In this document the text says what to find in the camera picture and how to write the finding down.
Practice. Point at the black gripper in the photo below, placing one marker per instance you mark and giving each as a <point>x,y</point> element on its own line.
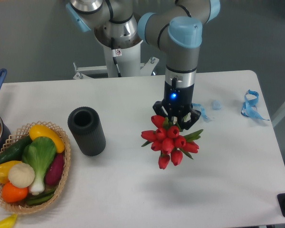
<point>178,103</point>

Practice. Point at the red tulip bouquet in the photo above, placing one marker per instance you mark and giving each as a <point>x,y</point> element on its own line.
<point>167,140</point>

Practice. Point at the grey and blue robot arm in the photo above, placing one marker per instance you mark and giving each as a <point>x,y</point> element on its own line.
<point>177,33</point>

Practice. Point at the dark grey ribbed vase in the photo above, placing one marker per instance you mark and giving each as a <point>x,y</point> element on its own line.
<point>85,126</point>

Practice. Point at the small blue ribbon strip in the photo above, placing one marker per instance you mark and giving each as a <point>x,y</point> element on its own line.
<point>203,111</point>

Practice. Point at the pale blue small object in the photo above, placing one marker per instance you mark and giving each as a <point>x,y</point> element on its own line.
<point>216,105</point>

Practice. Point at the blue ribbon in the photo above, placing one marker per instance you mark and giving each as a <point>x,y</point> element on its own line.
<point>249,108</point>

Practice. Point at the purple sweet potato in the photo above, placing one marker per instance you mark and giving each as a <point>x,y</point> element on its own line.
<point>55,170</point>

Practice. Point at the green bok choy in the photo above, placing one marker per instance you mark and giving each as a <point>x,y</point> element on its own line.
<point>39,156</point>

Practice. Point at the green vegetable at basket bottom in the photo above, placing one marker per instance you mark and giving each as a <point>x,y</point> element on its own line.
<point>40,199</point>

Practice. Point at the woven wicker basket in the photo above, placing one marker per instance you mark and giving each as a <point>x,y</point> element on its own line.
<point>22,207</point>

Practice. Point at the dark green cucumber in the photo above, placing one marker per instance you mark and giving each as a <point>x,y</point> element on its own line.
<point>15,151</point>

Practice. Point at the white garlic bulb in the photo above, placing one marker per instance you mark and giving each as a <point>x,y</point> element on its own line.
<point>21,175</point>

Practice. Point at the orange fruit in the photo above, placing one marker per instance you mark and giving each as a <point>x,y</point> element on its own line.
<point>11,193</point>

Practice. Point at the yellow bell pepper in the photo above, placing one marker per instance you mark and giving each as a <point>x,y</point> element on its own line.
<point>4,170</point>

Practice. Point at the yellow banana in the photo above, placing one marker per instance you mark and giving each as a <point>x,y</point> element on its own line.
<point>9,222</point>

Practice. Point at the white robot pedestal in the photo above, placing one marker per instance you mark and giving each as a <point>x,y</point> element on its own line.
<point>119,63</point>

